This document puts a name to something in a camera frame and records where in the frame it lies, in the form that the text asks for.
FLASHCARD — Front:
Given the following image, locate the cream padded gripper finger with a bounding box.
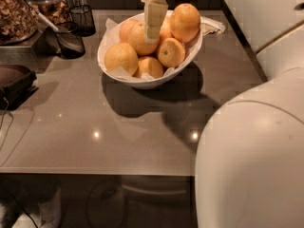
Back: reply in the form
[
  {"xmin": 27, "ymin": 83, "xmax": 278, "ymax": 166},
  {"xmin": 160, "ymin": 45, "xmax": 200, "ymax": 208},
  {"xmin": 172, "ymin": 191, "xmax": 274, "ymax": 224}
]
[{"xmin": 144, "ymin": 0, "xmax": 168, "ymax": 43}]

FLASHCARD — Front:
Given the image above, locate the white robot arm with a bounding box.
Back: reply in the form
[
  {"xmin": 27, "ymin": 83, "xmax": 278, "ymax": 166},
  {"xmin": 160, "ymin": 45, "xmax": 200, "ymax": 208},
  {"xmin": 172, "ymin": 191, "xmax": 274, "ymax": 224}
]
[{"xmin": 196, "ymin": 0, "xmax": 304, "ymax": 228}]

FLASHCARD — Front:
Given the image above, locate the tall right back orange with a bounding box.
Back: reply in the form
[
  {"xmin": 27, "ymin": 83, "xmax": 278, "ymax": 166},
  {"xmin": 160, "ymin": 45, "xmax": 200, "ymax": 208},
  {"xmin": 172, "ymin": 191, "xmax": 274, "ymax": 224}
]
[{"xmin": 170, "ymin": 3, "xmax": 200, "ymax": 43}]

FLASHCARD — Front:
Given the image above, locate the white ceramic bowl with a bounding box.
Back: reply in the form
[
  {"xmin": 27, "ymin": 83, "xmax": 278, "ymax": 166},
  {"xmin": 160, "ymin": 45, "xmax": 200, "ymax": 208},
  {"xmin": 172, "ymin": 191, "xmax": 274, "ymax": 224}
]
[{"xmin": 97, "ymin": 19, "xmax": 202, "ymax": 89}]

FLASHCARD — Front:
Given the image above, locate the crumpled white napkin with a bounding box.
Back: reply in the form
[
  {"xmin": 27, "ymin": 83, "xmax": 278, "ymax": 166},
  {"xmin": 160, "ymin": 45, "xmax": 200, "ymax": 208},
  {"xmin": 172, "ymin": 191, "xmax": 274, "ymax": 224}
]
[{"xmin": 200, "ymin": 16, "xmax": 226, "ymax": 35}]

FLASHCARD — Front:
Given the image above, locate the black mesh cup rear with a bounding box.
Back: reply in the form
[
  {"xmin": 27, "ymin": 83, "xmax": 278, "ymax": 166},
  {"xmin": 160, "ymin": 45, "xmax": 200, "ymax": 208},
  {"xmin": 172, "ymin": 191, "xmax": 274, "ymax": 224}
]
[{"xmin": 69, "ymin": 5, "xmax": 96, "ymax": 37}]

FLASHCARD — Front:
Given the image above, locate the black mesh cup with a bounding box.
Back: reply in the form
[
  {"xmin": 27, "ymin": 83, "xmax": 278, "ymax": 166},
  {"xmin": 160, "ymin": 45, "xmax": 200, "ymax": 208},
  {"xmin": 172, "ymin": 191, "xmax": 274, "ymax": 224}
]
[
  {"xmin": 55, "ymin": 21, "xmax": 86, "ymax": 59},
  {"xmin": 69, "ymin": 5, "xmax": 96, "ymax": 37}
]

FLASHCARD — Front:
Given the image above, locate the black mesh cup front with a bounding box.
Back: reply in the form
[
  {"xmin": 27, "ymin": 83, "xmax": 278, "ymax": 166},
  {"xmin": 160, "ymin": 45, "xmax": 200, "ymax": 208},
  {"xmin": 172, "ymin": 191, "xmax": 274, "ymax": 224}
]
[{"xmin": 55, "ymin": 21, "xmax": 86, "ymax": 59}]

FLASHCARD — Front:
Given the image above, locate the small glass jar of snacks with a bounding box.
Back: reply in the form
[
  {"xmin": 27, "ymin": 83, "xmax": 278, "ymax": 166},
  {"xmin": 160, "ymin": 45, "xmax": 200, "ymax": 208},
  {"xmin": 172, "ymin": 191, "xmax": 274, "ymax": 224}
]
[{"xmin": 27, "ymin": 0, "xmax": 70, "ymax": 24}]

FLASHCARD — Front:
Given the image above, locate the large glass jar of chips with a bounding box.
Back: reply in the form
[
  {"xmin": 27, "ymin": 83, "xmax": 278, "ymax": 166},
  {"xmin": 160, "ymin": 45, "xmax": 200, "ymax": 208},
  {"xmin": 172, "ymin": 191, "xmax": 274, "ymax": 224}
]
[{"xmin": 0, "ymin": 0, "xmax": 38, "ymax": 46}]

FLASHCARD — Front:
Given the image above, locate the dark brown device left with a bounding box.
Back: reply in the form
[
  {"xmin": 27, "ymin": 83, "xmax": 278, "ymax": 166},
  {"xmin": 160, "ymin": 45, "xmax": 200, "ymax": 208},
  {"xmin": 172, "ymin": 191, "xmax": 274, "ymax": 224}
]
[{"xmin": 0, "ymin": 65, "xmax": 37, "ymax": 110}]

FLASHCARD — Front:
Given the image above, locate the white spoon handle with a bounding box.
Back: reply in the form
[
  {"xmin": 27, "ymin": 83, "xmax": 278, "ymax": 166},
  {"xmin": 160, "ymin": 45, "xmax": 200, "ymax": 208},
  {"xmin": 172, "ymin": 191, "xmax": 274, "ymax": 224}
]
[{"xmin": 29, "ymin": 6, "xmax": 59, "ymax": 32}]

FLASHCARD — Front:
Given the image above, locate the thin black cable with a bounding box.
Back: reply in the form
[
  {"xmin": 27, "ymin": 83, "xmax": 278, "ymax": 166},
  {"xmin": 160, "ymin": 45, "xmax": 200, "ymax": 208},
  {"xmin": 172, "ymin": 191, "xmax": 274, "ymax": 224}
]
[{"xmin": 0, "ymin": 98, "xmax": 15, "ymax": 152}]

